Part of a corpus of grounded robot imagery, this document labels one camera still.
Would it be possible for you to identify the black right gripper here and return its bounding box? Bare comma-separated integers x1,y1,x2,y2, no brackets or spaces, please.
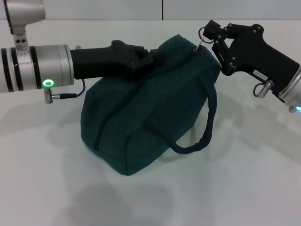
202,20,301,97

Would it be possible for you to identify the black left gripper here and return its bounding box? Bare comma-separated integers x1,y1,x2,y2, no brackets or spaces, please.
70,40,165,82

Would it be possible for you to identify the silver zipper pull ring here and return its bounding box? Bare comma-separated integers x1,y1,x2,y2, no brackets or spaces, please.
192,25,216,54

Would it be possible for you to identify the dark teal fabric bag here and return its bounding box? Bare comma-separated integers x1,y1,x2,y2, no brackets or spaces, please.
79,34,222,177

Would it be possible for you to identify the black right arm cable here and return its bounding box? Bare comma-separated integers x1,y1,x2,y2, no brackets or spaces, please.
253,82,266,97

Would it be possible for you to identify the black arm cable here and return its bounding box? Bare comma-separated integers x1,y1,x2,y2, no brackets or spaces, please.
51,79,86,100
253,82,266,97

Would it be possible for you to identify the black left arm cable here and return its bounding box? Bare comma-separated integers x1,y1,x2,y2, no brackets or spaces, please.
51,79,86,100

